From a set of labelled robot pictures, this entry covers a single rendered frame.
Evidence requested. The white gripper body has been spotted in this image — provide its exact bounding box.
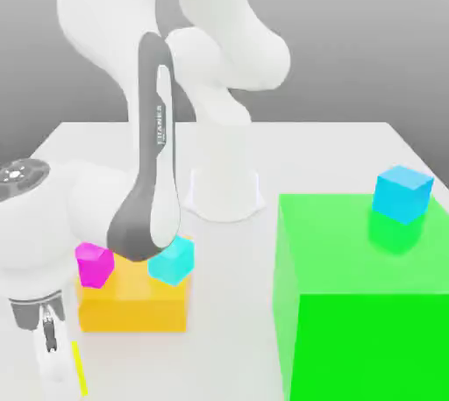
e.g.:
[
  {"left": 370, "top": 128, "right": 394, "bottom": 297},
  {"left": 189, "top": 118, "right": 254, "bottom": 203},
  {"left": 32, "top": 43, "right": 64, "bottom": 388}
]
[{"left": 32, "top": 320, "right": 84, "bottom": 397}]

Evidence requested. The small yellow cube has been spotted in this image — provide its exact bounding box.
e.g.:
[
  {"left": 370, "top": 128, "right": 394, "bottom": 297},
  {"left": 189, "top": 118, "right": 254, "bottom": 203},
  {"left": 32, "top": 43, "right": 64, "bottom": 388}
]
[{"left": 70, "top": 340, "right": 89, "bottom": 397}]

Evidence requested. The small magenta cube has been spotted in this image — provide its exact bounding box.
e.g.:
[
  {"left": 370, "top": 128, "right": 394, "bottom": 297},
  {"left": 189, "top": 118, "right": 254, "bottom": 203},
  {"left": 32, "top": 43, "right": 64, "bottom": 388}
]
[{"left": 74, "top": 241, "right": 116, "bottom": 290}]

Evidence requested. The small cyan cube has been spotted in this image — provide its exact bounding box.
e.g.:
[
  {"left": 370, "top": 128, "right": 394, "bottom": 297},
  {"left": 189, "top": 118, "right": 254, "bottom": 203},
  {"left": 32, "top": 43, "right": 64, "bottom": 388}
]
[{"left": 146, "top": 234, "right": 196, "bottom": 287}]

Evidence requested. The small blue cube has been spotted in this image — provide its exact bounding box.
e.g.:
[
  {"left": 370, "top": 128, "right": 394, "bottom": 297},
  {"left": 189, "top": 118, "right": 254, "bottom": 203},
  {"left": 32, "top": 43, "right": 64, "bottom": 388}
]
[{"left": 371, "top": 164, "right": 435, "bottom": 226}]

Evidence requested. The large orange box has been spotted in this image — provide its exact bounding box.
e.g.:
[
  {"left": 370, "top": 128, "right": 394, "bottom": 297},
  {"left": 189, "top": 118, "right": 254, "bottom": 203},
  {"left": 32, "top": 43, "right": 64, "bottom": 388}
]
[{"left": 75, "top": 235, "right": 193, "bottom": 334}]

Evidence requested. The large green box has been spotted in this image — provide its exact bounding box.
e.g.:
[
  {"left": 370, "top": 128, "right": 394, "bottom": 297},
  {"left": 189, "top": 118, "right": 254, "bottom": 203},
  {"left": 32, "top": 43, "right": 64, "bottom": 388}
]
[{"left": 273, "top": 192, "right": 449, "bottom": 401}]

